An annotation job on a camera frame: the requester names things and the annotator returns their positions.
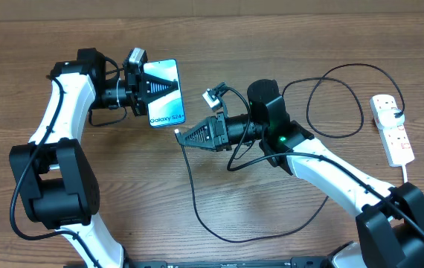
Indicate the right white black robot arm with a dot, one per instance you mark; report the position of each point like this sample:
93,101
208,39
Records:
389,219

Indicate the Samsung Galaxy smartphone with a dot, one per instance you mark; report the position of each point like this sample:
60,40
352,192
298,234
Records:
165,105

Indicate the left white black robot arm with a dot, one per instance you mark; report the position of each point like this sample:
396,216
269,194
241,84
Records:
54,180

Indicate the white power strip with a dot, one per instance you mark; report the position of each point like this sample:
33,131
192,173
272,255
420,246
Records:
395,140

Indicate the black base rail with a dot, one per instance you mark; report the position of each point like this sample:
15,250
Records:
295,262

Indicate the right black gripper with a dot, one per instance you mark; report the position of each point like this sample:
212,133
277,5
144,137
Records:
217,129

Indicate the white USB charger plug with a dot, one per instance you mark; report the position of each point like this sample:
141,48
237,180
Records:
389,118

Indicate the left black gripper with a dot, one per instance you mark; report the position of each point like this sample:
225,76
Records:
139,89

